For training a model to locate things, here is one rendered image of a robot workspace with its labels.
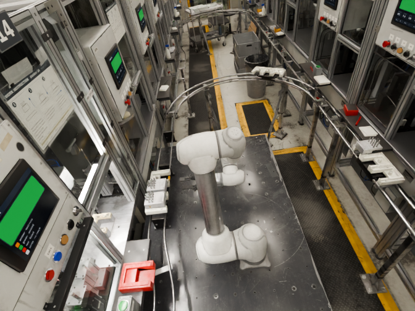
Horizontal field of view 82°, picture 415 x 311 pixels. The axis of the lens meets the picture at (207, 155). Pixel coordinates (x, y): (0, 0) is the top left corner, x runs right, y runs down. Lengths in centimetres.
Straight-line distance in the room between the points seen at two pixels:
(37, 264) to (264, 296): 109
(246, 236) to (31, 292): 92
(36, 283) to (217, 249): 79
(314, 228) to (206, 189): 156
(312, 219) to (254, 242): 131
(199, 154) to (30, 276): 70
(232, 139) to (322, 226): 171
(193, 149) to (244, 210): 83
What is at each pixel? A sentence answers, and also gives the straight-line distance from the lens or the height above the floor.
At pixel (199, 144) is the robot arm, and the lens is 106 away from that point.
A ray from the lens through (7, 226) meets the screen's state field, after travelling 82.
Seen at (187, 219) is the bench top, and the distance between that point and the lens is 177.
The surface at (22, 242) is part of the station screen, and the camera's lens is 86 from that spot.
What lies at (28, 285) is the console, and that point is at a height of 148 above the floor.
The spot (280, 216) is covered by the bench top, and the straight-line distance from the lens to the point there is 175.
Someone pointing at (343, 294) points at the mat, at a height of 1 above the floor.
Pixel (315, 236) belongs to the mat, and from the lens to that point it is 250.
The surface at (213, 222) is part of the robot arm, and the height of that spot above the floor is 106.
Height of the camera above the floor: 215
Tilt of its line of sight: 43 degrees down
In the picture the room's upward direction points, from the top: 10 degrees counter-clockwise
